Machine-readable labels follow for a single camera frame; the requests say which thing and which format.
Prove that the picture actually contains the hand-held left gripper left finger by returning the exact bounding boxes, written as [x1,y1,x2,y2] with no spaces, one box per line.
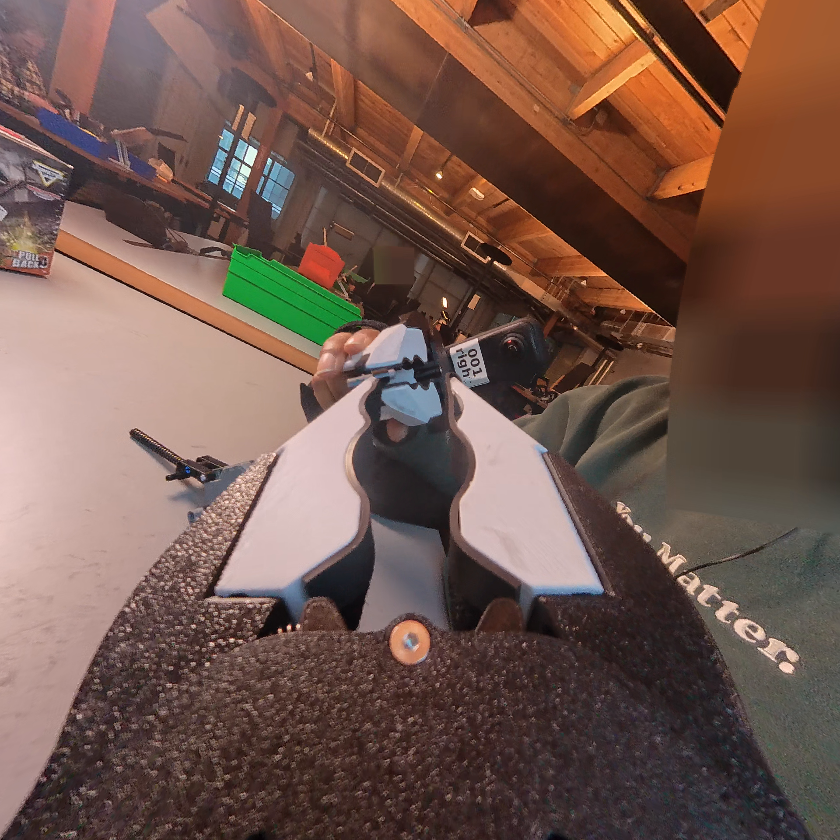
[214,380,376,619]

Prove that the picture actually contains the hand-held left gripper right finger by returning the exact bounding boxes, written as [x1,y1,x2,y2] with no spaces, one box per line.
[448,378,606,619]

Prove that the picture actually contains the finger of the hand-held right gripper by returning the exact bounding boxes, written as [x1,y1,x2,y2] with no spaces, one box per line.
[380,382,451,429]
[359,326,434,375]

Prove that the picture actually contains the grey and black brick chassis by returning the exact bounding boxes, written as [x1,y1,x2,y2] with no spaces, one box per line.
[129,427,253,510]

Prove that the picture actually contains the grey desk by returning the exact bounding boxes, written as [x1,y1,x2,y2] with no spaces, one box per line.
[0,197,329,815]

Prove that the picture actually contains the orange red container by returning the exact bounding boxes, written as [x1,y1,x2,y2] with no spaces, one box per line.
[298,242,346,291]

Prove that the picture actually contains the green storage bin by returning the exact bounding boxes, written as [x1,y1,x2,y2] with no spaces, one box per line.
[222,246,364,346]

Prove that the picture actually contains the person in green sweatshirt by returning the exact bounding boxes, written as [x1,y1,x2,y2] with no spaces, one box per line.
[519,374,840,840]

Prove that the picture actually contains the cluttered background workbench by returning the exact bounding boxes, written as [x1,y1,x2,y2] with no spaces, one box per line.
[0,95,221,227]

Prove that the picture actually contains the toy truck box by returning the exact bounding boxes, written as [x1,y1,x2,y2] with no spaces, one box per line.
[0,125,74,277]

